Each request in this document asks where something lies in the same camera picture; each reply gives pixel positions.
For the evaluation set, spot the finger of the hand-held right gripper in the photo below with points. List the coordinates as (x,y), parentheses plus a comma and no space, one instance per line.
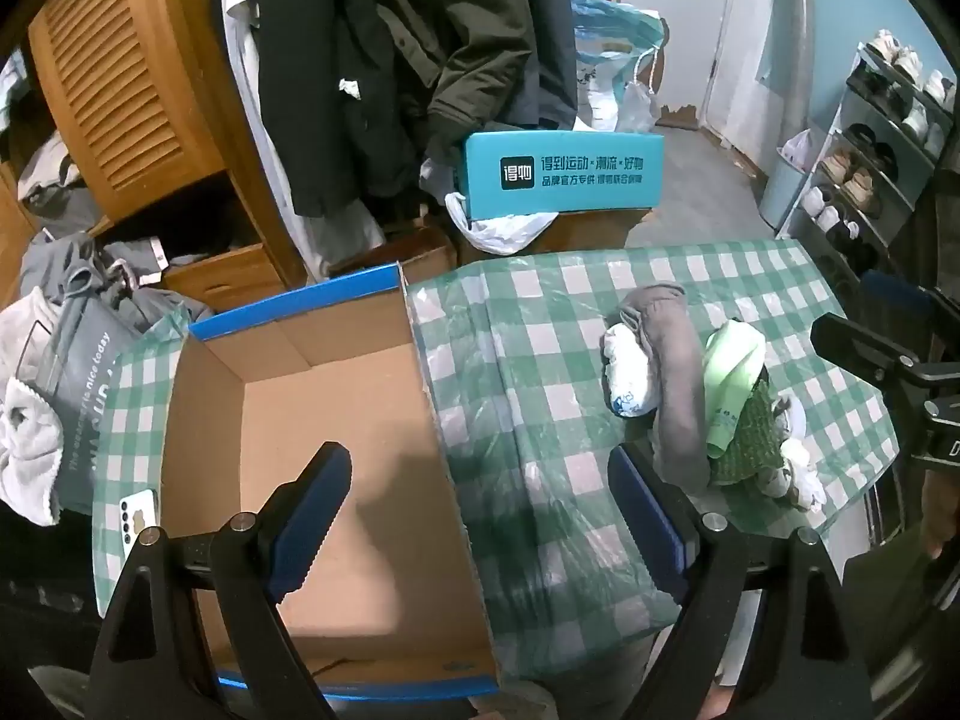
(855,341)
(892,292)

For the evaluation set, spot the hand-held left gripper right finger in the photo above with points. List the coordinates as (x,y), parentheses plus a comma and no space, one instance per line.
(646,514)

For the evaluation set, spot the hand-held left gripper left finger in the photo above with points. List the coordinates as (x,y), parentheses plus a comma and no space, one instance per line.
(311,517)

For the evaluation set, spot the blue-rimmed cardboard box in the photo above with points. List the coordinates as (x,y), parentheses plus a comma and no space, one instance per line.
(337,390)

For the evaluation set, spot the green glitter mesh cloth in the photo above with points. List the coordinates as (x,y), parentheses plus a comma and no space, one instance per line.
(754,427)

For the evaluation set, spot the grey sock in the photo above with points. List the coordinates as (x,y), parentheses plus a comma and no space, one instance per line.
(679,360)

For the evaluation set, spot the person's right hand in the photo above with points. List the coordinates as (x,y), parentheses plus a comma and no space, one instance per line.
(941,510)

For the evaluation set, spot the group of assorted shoes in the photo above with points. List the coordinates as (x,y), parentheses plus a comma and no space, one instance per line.
(862,180)

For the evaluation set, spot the light green cloth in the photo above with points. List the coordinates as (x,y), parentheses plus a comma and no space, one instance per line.
(731,367)

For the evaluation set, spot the white patterned sock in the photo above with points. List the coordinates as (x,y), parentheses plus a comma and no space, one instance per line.
(799,465)

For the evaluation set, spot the white sock with blue print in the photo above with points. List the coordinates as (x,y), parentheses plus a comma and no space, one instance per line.
(630,367)

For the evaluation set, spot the light blue waste bin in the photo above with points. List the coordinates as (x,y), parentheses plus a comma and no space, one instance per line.
(780,187)

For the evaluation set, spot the metal shoe rack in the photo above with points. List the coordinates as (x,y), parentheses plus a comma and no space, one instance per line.
(840,142)

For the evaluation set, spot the green checked tablecloth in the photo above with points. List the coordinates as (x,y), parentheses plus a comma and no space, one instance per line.
(540,390)

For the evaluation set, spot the white smartphone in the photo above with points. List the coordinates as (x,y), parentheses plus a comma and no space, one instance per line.
(139,517)

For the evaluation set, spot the grey printed bag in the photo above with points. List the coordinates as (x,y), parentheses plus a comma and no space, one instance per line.
(82,367)

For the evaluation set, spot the small brown cardboard box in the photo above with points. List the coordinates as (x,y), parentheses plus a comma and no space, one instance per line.
(405,255)

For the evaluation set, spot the white door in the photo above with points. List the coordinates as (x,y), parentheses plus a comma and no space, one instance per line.
(757,37)

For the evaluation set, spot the white towel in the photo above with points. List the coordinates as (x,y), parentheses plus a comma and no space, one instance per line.
(30,450)

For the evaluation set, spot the clear plastic bag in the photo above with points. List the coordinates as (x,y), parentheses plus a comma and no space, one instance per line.
(637,109)

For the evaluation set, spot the white plastic bag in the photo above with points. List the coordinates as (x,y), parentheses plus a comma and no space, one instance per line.
(495,232)

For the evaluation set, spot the grey hoodie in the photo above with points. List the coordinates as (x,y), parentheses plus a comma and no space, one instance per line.
(82,262)

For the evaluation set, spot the blue plastic bag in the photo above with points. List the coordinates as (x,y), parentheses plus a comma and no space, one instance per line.
(607,60)

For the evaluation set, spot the teal printed shoe box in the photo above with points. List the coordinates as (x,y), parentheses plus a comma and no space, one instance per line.
(480,165)

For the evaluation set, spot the folded grey clothes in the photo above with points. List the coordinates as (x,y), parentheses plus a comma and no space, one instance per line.
(52,180)

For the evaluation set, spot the black jacket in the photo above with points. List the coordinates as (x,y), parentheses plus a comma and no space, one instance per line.
(322,90)

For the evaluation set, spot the wooden louvered wardrobe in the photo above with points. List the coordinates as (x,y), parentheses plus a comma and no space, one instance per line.
(135,90)

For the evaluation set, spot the olive green jacket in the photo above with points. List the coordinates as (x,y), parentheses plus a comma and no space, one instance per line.
(480,30)

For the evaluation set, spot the white hanging shirt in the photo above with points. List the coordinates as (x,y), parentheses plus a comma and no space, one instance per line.
(240,15)

